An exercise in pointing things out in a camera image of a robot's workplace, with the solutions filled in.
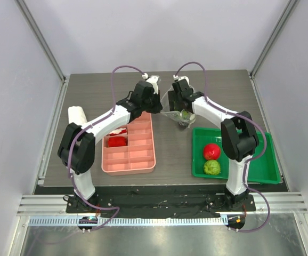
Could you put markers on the pink divided organizer tray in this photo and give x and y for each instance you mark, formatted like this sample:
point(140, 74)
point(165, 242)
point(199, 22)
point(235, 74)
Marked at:
point(138, 156)

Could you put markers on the aluminium frame post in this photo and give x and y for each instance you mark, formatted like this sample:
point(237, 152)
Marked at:
point(25, 11)
point(282, 21)

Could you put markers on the red fake apple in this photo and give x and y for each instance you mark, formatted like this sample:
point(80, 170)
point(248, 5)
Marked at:
point(211, 151)

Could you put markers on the white slotted cable duct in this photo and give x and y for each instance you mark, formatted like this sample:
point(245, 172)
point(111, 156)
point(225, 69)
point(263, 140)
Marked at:
point(51, 221)

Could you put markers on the green plastic tray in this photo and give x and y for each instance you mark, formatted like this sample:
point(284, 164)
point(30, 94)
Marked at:
point(262, 170)

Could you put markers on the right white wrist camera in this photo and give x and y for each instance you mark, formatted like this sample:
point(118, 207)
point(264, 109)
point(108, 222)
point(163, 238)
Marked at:
point(177, 78)

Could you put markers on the clear polka dot zip bag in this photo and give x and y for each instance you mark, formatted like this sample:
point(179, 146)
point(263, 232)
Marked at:
point(175, 115)

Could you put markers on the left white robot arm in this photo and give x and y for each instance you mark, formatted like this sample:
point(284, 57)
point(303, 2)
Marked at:
point(77, 147)

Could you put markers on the yellow-green fake fruit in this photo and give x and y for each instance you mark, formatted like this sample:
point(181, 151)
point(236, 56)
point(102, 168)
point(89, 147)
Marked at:
point(185, 115)

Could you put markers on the left aluminium frame post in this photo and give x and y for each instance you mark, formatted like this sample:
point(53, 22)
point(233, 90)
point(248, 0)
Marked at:
point(25, 11)

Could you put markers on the white crumpled cloth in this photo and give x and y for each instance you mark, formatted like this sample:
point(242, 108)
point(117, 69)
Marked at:
point(76, 115)

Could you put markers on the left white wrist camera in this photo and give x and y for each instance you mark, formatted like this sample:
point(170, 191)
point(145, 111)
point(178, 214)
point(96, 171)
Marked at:
point(154, 80)

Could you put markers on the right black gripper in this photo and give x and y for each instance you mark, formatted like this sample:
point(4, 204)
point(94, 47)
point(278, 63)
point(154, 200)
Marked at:
point(172, 104)

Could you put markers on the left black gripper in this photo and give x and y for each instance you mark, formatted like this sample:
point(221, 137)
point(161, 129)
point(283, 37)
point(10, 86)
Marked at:
point(158, 106)

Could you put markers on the green fake apple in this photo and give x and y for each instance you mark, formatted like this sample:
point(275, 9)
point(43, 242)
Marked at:
point(212, 167)

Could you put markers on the red fabric item bottom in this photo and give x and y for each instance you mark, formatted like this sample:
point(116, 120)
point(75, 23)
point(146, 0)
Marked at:
point(117, 142)

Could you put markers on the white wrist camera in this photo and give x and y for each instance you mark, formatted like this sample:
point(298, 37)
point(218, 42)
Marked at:
point(154, 80)
point(177, 78)

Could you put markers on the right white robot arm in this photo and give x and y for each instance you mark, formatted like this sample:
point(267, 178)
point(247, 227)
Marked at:
point(238, 134)

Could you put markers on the red white fabric item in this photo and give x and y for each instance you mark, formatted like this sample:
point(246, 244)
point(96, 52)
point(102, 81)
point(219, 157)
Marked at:
point(118, 131)

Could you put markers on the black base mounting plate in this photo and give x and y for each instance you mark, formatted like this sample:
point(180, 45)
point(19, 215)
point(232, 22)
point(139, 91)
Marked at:
point(139, 190)

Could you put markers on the right aluminium frame post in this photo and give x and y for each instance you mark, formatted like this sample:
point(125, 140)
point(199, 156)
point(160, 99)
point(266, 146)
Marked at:
point(282, 21)

